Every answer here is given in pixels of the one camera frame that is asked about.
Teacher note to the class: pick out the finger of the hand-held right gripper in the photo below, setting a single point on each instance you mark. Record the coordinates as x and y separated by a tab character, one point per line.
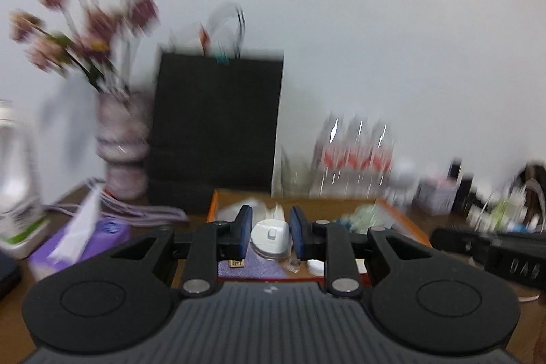
458	242

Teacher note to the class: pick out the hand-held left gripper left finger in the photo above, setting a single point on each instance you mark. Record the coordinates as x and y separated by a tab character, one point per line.
244	232

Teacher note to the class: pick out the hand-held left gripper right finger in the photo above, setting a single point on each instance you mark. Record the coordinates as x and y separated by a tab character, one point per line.
298	232

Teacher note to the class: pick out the clear cotton swab container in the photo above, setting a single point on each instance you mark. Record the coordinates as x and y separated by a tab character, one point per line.
239	210

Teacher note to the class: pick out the white round button device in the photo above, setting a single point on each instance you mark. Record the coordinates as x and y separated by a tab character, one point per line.
271	238

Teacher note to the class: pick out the white tissue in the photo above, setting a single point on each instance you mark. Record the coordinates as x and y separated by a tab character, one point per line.
275	212

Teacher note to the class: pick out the purple fabric pouch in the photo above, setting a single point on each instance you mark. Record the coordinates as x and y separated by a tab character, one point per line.
264	268

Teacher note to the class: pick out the iridescent plastic bag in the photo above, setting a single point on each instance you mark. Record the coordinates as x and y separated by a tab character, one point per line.
360	219

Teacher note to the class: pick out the orange cardboard box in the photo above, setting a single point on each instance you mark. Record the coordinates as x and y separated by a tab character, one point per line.
396	219

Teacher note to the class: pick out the small black bottle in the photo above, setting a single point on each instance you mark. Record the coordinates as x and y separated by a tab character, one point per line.
460	189

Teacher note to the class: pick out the white tin box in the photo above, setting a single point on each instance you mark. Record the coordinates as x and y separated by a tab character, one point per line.
437	193

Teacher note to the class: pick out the white power strip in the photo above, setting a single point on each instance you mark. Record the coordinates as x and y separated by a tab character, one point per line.
503	210

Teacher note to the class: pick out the clear glass cup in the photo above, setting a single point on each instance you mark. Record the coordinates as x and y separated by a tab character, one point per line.
296	174

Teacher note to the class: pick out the white round speaker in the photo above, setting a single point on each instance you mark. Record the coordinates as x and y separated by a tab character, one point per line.
405	180

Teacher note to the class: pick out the black paper bag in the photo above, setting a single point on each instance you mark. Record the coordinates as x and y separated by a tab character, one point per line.
217	125

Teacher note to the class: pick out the mottled pink vase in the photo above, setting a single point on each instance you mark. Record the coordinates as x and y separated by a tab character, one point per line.
123	146

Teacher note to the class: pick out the purple tissue pack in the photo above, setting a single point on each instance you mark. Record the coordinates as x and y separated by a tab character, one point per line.
85	244

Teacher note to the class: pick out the white detergent bottle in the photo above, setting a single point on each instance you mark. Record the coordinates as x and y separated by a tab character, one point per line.
17	197

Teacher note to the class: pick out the black flat device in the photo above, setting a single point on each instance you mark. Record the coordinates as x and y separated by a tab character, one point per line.
8	274

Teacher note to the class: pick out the dried pink flowers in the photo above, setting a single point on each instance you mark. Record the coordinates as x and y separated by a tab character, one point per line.
94	27

